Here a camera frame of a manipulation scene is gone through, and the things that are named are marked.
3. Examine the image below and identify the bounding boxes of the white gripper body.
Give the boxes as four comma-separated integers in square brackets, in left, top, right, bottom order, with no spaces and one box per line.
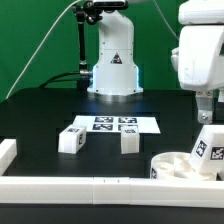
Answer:
[177,25,224,91]

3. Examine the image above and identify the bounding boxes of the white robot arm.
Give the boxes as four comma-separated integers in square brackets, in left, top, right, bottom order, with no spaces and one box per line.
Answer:
[88,0,224,124]

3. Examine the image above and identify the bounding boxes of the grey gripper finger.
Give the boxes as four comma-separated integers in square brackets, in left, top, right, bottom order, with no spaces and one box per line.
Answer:
[196,91,214,124]

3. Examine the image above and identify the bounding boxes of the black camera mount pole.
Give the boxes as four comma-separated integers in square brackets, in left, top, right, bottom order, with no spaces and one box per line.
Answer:
[72,0,102,91]

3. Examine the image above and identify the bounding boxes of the white round stool seat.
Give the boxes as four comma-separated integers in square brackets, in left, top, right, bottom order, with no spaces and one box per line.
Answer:
[150,152,217,181]

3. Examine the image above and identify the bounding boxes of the white marker sheet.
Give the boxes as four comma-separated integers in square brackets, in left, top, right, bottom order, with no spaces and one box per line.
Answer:
[73,115,160,134]

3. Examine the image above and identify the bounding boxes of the white U-shaped obstacle fence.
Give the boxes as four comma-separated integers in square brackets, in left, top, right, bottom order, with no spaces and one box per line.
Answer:
[0,139,224,208]

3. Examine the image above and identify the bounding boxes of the black cables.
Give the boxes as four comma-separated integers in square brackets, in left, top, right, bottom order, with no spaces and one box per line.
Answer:
[39,72,83,89]

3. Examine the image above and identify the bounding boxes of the white cable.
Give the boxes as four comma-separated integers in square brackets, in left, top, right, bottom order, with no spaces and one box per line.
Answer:
[5,0,84,100]

